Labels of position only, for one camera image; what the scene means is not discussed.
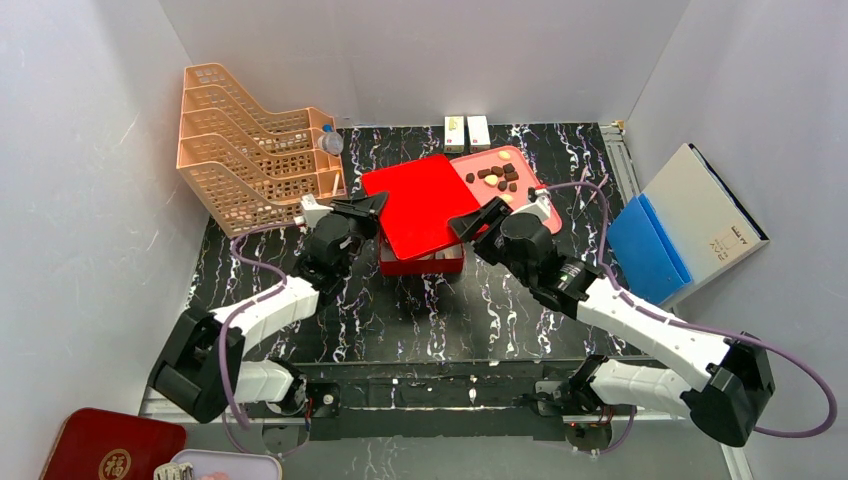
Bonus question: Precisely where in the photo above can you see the red chocolate box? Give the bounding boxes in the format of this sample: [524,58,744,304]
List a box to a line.
[378,234,465,276]

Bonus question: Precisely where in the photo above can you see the red tin lid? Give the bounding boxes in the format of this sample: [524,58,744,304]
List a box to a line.
[361,154,480,261]

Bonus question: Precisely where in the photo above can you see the pink plastic tray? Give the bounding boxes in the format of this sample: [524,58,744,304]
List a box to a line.
[450,146,562,234]

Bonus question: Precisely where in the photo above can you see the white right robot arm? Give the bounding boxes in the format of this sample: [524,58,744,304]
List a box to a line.
[448,198,775,447]

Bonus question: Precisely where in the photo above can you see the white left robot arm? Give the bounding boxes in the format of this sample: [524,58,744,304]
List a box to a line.
[147,192,389,427]

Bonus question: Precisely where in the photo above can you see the plastic water bottle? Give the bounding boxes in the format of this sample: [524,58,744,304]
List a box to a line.
[318,124,344,156]

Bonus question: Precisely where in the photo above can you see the orange plastic file rack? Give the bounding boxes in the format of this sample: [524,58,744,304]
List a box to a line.
[176,63,348,238]

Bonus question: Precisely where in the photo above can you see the blue folder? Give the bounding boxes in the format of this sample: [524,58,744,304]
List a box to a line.
[607,194,692,305]

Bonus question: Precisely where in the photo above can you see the dark red round tin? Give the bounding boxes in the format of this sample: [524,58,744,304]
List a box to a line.
[40,407,187,480]

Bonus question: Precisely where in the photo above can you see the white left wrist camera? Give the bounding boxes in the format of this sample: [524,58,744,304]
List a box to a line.
[294,194,334,228]

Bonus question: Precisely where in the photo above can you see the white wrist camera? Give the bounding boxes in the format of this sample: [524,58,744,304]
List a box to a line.
[294,194,334,228]
[524,186,552,223]

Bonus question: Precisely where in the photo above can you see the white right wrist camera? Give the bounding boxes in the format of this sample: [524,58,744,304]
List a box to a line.
[524,186,552,223]

